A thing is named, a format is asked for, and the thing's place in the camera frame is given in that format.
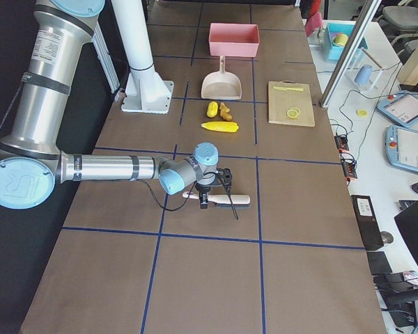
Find upper blue teach pendant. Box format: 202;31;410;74
376;90;418;127

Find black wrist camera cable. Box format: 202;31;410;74
139;167;240;221

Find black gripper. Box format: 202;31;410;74
196;183;211;209

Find blue tray with blocks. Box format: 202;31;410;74
322;23;354;61

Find pink plastic bin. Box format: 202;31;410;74
208;23;260;58

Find aluminium frame post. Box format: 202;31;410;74
320;0;381;109

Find yellow corn cob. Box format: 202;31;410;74
201;121;239;133

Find beige plastic dustpan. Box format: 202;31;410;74
201;56;242;100

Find lower blue teach pendant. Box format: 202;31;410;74
385;125;418;174

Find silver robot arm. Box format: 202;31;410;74
0;1;220;209

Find pink cloth on rack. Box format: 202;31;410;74
304;13;323;36

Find white mounting column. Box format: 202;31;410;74
111;0;174;114

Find blue teach pendant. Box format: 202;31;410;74
385;125;418;174
376;90;418;127

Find wooden cutting board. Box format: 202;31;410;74
268;81;315;127

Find yellow cup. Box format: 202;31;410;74
333;33;348;47

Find black box on desk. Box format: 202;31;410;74
350;195;384;251

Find blue cup on rack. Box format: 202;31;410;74
354;65;373;86

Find yellow plastic knife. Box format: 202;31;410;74
272;86;304;92

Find brown toy ginger root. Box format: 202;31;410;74
219;102;233;122

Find white brush black bristles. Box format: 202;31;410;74
182;191;251;210

